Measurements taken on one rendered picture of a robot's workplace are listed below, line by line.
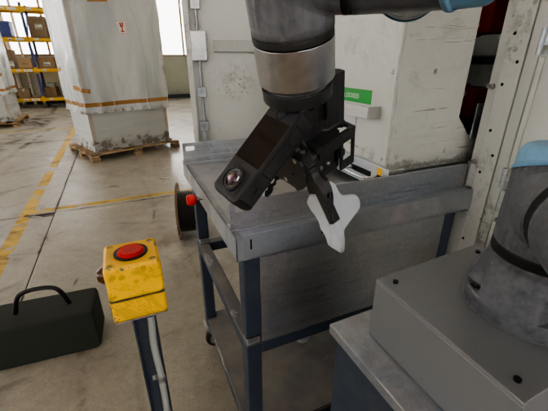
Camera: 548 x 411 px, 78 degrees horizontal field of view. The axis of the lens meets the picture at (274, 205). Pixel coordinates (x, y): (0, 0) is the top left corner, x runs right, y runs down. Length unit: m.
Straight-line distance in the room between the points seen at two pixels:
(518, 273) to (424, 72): 0.55
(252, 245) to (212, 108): 0.84
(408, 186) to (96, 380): 1.38
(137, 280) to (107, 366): 1.17
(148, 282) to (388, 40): 0.72
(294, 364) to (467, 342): 0.91
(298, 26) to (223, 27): 1.14
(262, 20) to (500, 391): 0.44
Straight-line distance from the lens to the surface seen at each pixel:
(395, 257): 1.00
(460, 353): 0.50
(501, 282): 0.52
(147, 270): 0.55
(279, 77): 0.32
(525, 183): 0.48
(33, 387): 1.77
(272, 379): 1.30
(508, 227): 0.50
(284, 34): 0.30
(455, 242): 1.14
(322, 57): 0.32
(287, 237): 0.73
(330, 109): 0.38
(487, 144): 1.04
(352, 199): 0.42
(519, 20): 1.02
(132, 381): 1.62
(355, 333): 0.63
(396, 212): 0.89
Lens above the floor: 1.18
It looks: 23 degrees down
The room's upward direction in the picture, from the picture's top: straight up
